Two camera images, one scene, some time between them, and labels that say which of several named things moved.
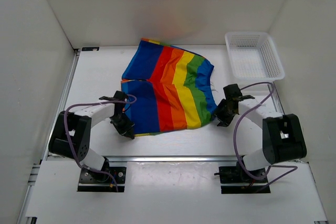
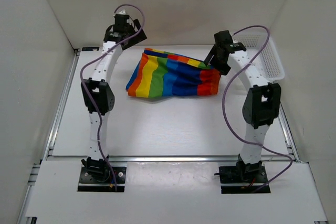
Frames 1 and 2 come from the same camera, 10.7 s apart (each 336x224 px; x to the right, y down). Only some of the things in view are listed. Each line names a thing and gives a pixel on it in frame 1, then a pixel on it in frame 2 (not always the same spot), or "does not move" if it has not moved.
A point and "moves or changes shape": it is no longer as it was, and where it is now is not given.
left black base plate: x=91 y=181 does not move
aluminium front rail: x=70 y=159 does not move
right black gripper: x=224 y=121 -> x=223 y=69
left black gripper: x=127 y=127 -> x=139 y=39
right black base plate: x=234 y=174 does not move
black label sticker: x=90 y=49 does not move
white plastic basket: x=253 y=56 does not move
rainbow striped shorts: x=166 y=88 moves or changes shape
